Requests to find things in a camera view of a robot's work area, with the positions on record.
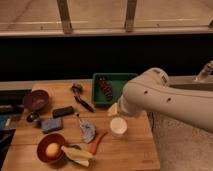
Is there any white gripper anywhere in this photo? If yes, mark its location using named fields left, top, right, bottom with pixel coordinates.
left=108, top=96, right=140, bottom=117

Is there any grey towel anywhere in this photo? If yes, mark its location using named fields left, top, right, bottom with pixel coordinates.
left=77, top=114, right=96, bottom=144

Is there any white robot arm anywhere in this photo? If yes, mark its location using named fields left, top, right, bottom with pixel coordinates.
left=117, top=68, right=213, bottom=133

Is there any white plastic cup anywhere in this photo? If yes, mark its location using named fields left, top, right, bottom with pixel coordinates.
left=110, top=117, right=127, bottom=137

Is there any small metal cup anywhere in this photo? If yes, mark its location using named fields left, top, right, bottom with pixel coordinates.
left=26, top=112, right=40, bottom=123

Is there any dark red grape bunch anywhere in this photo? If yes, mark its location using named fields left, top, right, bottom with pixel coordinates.
left=98, top=78, right=113, bottom=101

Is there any green plastic tray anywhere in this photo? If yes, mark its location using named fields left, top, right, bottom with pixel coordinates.
left=91, top=73, right=137, bottom=107

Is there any orange carrot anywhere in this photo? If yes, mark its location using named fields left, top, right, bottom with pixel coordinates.
left=89, top=131, right=108, bottom=155

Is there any black rectangular block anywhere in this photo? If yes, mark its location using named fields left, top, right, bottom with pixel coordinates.
left=52, top=106, right=74, bottom=118

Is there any yellow banana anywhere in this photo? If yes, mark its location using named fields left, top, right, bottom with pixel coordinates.
left=61, top=146, right=93, bottom=167

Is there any blue sponge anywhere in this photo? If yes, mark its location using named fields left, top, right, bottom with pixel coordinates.
left=41, top=118, right=63, bottom=134

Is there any yellow ball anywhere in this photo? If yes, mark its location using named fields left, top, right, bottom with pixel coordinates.
left=45, top=143, right=60, bottom=158

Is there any red bowl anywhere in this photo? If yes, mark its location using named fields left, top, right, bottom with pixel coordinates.
left=37, top=133, right=66, bottom=164

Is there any purple bowl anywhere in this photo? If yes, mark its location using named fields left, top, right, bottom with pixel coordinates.
left=23, top=90, right=49, bottom=111

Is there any metal faucet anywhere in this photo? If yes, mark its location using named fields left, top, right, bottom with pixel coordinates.
left=195, top=60, right=213, bottom=82

